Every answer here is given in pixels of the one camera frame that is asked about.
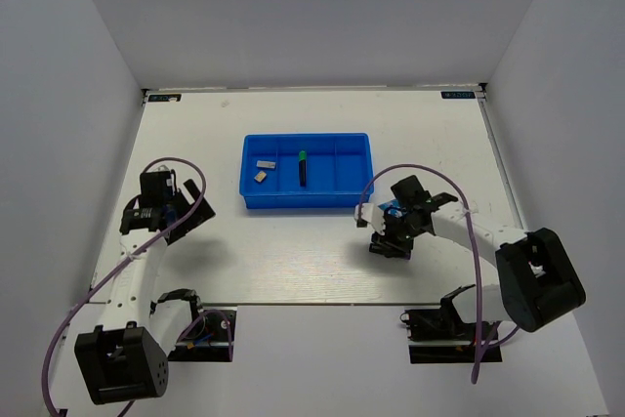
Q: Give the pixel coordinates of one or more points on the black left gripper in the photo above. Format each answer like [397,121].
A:
[200,214]

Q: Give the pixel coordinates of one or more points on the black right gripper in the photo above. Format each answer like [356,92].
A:
[389,242]

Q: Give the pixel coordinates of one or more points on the purple capped black highlighter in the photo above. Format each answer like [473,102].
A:
[402,251]

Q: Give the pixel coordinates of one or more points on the blue labelled round jar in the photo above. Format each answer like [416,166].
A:
[392,207]

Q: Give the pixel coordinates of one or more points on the small tan wooden block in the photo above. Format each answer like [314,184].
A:
[260,177]

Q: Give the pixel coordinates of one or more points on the grey white eraser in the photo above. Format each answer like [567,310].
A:
[266,164]

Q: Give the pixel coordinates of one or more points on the green capped black highlighter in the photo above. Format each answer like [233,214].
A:
[302,168]

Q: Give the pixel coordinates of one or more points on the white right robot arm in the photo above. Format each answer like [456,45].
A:
[536,281]

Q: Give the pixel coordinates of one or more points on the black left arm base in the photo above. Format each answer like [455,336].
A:
[210,341]

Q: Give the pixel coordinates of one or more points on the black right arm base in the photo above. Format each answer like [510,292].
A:
[445,333]

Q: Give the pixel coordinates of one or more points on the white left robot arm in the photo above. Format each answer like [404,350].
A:
[125,357]

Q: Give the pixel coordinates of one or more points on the blue plastic divided tray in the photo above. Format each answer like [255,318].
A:
[339,170]

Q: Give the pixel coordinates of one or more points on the left table corner label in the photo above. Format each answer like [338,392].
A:
[164,98]

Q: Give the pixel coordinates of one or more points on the table corner label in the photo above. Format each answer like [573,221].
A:
[164,98]
[458,95]

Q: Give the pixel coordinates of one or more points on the right table corner label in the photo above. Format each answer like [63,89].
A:
[458,95]

